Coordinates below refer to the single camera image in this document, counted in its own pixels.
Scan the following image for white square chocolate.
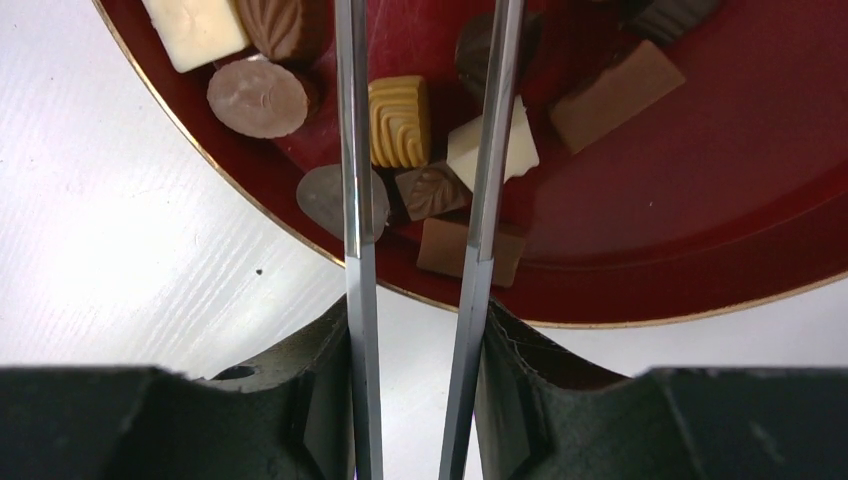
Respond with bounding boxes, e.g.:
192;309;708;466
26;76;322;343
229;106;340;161
446;95;541;193

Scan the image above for white block chocolate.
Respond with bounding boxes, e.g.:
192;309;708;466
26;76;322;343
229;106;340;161
142;0;251;73

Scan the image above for round milk chocolate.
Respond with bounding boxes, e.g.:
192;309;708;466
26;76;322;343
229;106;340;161
206;59;321;139

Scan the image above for red round plate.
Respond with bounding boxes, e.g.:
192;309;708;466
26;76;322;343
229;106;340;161
93;1;847;327

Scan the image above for milk chocolate bar piece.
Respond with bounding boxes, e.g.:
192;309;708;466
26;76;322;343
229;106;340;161
549;40;686;154

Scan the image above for silver white-handled tongs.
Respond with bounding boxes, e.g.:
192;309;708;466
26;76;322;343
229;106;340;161
334;0;525;479

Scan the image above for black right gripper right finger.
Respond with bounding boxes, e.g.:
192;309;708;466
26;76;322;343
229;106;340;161
475;302;847;479

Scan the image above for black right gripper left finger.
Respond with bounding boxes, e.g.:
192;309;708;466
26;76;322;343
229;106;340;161
1;300;355;479

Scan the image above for caramel ribbed chocolate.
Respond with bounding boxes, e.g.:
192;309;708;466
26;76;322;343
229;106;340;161
368;75;431;169

